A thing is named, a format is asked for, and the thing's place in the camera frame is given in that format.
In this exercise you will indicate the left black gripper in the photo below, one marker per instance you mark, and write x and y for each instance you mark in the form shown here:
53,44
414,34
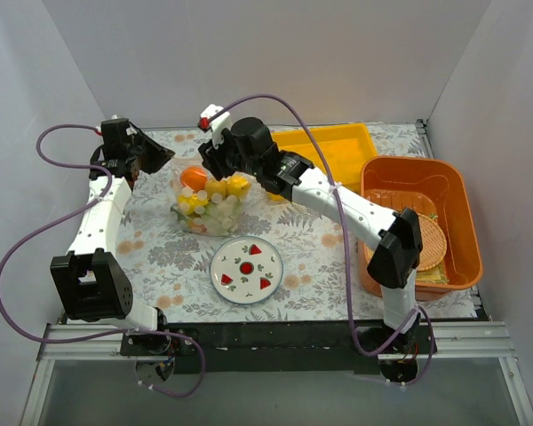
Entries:
147,151

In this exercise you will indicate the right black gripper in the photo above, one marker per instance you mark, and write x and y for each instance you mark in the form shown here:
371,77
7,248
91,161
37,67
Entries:
218,161

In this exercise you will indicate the clear zip top bag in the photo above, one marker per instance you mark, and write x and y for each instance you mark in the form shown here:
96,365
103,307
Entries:
196,212

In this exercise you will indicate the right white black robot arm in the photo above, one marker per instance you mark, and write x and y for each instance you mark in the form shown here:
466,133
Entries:
394,237

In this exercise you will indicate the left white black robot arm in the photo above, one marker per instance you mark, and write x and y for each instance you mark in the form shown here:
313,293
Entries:
91,284

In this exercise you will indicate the smooth fake yellow lemon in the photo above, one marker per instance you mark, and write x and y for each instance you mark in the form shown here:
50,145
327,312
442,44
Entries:
238,186

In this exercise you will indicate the fake orange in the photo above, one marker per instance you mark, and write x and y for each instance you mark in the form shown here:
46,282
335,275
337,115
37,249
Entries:
193,177

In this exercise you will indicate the wrinkled fake yellow lemon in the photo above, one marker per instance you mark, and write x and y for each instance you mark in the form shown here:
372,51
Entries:
216,189

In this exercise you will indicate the yellow plastic tray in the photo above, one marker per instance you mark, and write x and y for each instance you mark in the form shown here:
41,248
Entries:
346,149

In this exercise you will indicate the floral pattern table mat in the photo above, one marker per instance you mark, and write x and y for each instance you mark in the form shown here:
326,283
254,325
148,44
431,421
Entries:
169,267

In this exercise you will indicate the watermelon pattern ceramic plate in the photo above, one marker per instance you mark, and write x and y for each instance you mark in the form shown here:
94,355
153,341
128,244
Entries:
246,270

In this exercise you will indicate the orange plastic tub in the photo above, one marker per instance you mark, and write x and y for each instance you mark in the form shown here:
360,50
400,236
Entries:
437,190

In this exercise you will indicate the round woven bamboo basket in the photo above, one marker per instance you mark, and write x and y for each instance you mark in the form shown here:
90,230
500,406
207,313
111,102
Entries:
434,244

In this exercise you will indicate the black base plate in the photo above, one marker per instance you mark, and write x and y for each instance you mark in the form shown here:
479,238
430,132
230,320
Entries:
281,346

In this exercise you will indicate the aluminium frame rail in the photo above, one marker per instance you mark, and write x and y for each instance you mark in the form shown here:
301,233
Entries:
285,373

